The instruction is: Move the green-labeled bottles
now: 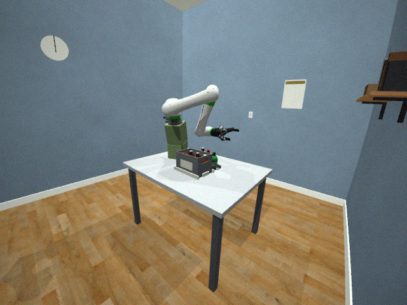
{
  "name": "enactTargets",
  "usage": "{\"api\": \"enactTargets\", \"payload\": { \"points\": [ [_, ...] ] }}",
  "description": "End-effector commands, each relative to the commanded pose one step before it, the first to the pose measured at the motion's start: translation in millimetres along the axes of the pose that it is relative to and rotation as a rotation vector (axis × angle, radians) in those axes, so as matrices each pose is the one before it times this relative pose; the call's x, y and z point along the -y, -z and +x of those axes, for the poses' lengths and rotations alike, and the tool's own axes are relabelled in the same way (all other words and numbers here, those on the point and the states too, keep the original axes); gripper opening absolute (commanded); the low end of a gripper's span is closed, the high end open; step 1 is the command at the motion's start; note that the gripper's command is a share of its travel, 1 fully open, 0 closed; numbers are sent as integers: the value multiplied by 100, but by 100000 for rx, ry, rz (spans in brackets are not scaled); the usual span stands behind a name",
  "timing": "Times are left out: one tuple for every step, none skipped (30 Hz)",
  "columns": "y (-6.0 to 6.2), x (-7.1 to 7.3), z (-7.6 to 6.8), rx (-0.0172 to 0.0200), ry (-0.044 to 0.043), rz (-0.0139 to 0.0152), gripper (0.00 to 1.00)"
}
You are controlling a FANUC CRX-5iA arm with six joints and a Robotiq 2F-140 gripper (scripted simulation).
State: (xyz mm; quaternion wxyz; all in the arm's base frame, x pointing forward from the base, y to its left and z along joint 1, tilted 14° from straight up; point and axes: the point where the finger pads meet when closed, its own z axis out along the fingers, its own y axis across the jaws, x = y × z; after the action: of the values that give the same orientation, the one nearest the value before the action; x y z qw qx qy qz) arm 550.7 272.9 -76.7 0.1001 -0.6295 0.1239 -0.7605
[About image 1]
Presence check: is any green bottle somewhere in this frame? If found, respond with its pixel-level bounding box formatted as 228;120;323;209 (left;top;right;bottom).
212;152;217;168

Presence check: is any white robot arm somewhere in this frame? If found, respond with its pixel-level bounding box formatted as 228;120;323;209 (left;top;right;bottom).
162;85;223;137

